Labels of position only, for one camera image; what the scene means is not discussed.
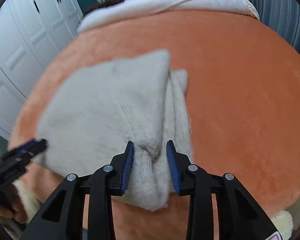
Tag white fluffy fleece garment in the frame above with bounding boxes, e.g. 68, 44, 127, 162
13, 179, 293, 239

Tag left hand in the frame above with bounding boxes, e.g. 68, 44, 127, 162
0, 184, 27, 224

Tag cream knit sweater black hearts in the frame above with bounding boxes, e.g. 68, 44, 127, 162
34, 49, 193, 211

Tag orange plush blanket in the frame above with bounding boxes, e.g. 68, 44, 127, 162
8, 10, 300, 232

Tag white wardrobe doors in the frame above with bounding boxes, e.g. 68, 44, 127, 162
0, 0, 82, 139

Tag white quilt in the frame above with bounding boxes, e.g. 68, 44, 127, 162
77, 0, 260, 33

